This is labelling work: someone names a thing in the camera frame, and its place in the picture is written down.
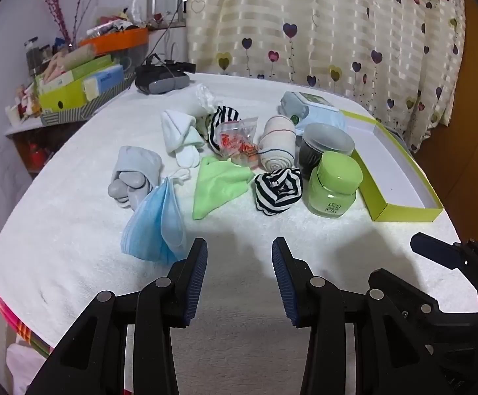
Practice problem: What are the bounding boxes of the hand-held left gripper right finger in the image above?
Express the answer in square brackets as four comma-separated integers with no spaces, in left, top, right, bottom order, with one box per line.
[272,236,445,395]

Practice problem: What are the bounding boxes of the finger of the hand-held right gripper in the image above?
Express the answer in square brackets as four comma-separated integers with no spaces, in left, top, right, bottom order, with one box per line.
[368,269,441,317]
[410,232,465,271]

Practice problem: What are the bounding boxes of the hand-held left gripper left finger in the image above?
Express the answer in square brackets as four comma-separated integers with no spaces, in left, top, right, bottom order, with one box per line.
[25,237,209,395]

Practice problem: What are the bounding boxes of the blue face mask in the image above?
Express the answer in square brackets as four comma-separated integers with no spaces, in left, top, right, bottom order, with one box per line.
[121,176,189,265]

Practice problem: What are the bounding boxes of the white box with lime sides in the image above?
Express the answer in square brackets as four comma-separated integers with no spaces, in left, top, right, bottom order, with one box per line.
[338,111,445,223]

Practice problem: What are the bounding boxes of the black white striped sock roll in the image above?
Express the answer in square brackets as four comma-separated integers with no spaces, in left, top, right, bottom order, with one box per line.
[254,167,304,216]
[207,106,244,154]

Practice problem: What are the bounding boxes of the bright green microfiber cloth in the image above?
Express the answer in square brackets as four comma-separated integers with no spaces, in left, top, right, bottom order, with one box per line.
[192,155,256,221]

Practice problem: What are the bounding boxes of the grey sock pair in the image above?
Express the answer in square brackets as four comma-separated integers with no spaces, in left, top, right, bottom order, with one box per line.
[107,145,164,211]

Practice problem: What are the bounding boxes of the beige bandage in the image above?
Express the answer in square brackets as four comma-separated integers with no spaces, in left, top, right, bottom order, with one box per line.
[258,116,297,172]

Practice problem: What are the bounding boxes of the clear bag of orange earplugs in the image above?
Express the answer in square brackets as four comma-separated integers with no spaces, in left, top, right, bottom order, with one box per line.
[217,117,261,170]

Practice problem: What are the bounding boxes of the white sock pair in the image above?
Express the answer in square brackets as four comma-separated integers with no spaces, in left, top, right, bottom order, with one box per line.
[160,109,205,169]

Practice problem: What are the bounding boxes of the light blue soft package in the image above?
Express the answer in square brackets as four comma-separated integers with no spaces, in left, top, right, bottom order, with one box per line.
[294,107,349,137]

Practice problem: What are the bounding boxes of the green glass jar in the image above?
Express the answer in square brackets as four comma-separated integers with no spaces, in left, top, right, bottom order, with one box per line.
[307,151,364,218]

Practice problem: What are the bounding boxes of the brown wooden wardrobe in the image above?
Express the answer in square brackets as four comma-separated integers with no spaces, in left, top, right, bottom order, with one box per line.
[414,0,478,252]

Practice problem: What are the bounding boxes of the dark jar with clear lid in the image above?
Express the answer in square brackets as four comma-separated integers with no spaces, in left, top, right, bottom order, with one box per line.
[298,122,355,178]

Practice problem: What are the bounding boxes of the wet wipes pack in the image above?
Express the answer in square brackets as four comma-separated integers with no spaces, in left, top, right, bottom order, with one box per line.
[279,91,340,125]

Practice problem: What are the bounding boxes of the crumpled white plastic bag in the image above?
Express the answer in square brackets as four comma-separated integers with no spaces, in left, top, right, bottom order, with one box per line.
[191,83,224,118]

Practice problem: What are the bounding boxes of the colourful striped cloth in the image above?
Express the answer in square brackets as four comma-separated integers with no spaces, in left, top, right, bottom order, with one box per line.
[0,285,55,358]

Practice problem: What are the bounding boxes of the black grey headset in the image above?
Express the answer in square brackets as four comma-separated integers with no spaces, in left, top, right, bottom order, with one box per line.
[135,53,196,95]

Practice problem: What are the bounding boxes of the small red object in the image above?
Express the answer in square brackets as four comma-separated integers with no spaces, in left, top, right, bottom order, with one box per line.
[27,142,47,171]

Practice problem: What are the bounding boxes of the blue white tissue pack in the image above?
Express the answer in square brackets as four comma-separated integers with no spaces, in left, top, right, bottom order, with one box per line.
[80,65,125,100]

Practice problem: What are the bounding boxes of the lime green file box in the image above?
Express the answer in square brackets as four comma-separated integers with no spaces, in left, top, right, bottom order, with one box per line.
[37,77,90,113]

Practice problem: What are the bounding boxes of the heart print curtain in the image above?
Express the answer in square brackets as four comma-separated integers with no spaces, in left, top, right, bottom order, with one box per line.
[183,0,468,154]

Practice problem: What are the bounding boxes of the beige printed packet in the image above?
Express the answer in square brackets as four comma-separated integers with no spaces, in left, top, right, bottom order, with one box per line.
[42,45,96,82]

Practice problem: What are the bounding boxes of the orange storage box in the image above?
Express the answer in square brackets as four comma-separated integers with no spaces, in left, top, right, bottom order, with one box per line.
[78,27,149,51]

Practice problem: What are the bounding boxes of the assorted clutter pile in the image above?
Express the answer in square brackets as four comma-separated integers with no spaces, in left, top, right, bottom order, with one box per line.
[86,5,159,34]

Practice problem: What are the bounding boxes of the pink dried flower branches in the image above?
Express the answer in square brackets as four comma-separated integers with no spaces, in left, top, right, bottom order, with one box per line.
[37,0,113,48]

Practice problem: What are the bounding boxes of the black headset cable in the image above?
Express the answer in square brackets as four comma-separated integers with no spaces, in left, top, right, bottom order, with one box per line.
[150,0,184,64]

